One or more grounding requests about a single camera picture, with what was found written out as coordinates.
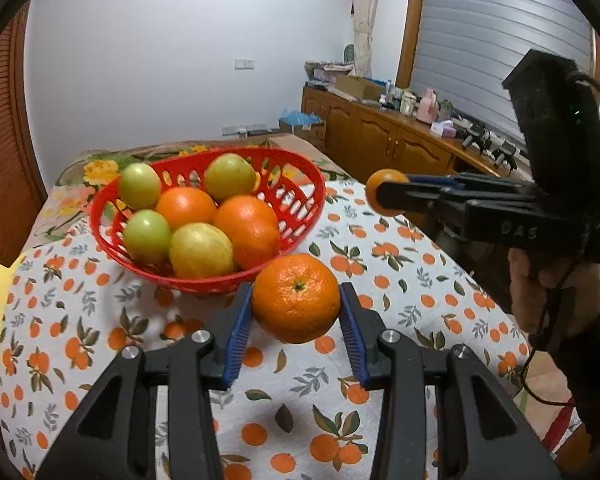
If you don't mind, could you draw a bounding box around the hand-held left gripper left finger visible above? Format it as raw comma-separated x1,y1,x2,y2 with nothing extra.
35,282,255,480

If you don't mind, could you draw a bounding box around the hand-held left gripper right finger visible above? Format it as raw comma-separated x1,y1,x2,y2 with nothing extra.
339,282,563,480

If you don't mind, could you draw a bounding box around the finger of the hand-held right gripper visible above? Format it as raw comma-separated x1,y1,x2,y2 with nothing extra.
374,180,470,227
405,172,531,192

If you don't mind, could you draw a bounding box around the small orange mandarin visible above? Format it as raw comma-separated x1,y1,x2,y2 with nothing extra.
251,254,342,345
365,168,411,217

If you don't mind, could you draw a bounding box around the red plastic basket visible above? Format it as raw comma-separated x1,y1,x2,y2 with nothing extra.
89,146,327,295

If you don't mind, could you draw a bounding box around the large yellow-green pear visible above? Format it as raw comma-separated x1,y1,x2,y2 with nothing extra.
169,222,235,280

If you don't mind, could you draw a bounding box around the large orange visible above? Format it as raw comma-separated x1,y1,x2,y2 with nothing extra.
155,187,218,231

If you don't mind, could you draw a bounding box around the large green apple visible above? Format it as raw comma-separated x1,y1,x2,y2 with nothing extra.
204,153,257,204

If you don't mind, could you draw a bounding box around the person's right forearm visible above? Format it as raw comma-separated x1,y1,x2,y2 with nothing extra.
545,255,600,461

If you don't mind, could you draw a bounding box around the person's right hand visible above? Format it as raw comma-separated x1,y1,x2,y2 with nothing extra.
507,247,600,348

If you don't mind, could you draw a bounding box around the black device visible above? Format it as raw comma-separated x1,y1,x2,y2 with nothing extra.
462,122,488,150
492,141,520,168

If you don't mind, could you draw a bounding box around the pink bottle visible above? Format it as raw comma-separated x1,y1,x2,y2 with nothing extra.
417,89,438,123

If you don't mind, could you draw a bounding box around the orange-print tablecloth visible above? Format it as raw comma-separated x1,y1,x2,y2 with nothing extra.
0,177,531,480

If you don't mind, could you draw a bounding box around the wooden sideboard cabinet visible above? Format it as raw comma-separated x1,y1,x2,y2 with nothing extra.
301,85,533,231

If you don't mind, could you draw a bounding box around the open cardboard box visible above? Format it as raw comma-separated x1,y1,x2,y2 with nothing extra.
335,74,386,101

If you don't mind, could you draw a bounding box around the cardboard box with blue contents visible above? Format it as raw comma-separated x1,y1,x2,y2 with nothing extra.
278,109,327,148

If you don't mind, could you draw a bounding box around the grey window blind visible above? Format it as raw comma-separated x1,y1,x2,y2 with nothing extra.
410,0,596,146

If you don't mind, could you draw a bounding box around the stack of papers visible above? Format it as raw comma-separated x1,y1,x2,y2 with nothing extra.
305,60,353,83

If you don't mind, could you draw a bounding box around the beige curtain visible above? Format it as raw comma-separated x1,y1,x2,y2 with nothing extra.
347,0,383,78

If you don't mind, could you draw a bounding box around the wooden louvred door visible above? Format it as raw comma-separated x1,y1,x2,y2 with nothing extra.
0,10,48,266

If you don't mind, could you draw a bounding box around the wooden window frame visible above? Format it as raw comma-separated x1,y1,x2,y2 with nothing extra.
396,0,427,88

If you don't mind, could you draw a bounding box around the black cable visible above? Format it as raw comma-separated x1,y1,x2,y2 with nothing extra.
522,72,600,406

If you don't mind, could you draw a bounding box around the wall socket strip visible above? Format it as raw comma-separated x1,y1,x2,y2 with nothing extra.
222,122,268,136

